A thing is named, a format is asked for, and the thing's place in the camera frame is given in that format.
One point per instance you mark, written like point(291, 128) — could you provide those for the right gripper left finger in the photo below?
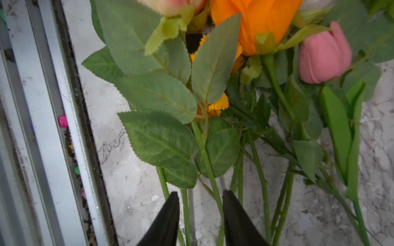
point(164, 229)

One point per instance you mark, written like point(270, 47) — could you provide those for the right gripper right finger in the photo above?
point(239, 229)

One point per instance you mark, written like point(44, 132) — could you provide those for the pink rose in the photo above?
point(145, 57)

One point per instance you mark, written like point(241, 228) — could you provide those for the small pink rosebud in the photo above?
point(325, 56)

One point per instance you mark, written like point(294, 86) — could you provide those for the aluminium front rail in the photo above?
point(52, 193)

